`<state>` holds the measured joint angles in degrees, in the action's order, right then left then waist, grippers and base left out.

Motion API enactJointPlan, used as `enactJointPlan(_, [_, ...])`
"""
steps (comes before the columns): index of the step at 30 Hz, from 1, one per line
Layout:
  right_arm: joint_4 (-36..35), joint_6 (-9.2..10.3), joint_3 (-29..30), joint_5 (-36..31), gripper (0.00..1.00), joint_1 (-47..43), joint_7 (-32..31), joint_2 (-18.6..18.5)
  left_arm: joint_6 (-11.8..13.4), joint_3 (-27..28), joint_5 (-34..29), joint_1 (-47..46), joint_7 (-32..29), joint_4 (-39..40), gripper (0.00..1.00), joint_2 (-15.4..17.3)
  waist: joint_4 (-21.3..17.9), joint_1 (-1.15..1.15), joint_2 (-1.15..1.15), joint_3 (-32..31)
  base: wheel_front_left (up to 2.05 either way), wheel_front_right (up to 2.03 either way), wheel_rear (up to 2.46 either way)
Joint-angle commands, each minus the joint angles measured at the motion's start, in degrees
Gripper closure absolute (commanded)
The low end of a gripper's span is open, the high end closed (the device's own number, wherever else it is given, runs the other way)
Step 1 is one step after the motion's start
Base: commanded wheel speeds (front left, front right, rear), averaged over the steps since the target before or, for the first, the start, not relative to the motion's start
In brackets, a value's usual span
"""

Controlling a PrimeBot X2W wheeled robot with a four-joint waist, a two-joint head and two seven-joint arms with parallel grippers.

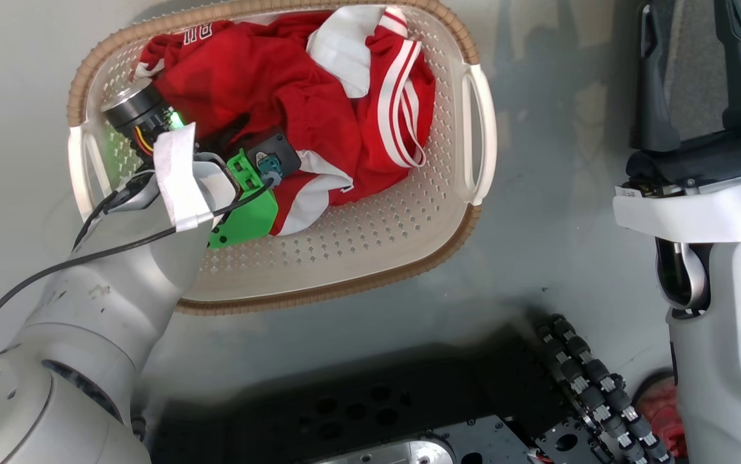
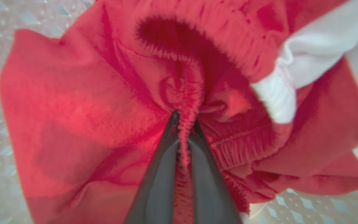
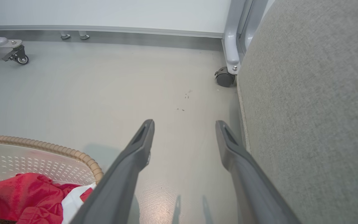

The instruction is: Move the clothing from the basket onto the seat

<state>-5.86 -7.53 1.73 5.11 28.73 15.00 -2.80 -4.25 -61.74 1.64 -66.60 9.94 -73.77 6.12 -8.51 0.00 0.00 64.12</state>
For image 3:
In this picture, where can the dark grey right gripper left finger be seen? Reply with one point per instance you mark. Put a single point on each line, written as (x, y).
(120, 180)

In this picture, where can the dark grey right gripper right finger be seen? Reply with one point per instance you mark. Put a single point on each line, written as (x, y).
(247, 177)

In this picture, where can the red sports jersey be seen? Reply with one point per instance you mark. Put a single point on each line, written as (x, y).
(20, 196)

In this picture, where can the white perforated laundry basket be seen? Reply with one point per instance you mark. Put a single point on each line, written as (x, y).
(42, 165)

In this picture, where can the grey fabric sofa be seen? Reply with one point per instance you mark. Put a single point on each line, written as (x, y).
(316, 109)

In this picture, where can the small metal levelling foot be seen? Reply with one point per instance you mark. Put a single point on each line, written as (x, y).
(65, 36)
(84, 36)

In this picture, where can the small black caster wheel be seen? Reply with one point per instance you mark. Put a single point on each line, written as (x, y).
(21, 59)

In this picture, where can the aluminium partition bottom rail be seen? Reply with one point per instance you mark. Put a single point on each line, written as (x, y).
(104, 29)

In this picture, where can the grey metal frame upright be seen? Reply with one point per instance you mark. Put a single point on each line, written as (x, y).
(255, 18)

